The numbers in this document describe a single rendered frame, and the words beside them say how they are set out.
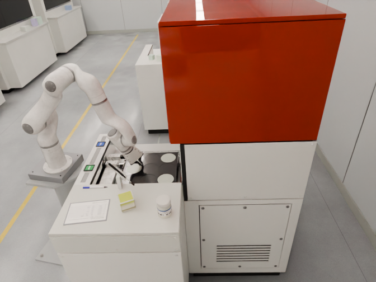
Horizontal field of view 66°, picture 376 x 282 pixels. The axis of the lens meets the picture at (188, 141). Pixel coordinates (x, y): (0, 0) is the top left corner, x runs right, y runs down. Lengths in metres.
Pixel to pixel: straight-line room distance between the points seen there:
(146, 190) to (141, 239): 0.29
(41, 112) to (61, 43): 6.26
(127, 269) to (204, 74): 1.06
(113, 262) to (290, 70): 1.26
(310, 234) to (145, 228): 1.69
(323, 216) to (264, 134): 1.59
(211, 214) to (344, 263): 1.24
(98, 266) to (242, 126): 1.03
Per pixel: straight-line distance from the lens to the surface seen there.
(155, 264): 1.61
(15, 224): 3.21
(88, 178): 1.80
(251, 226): 1.93
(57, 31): 7.98
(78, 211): 1.61
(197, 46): 1.26
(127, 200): 1.48
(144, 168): 1.87
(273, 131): 1.49
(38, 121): 1.86
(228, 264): 2.23
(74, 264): 1.72
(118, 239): 1.48
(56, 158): 2.06
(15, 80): 6.20
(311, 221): 2.86
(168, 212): 1.43
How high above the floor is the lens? 2.05
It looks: 33 degrees down
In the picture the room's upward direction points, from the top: 3 degrees counter-clockwise
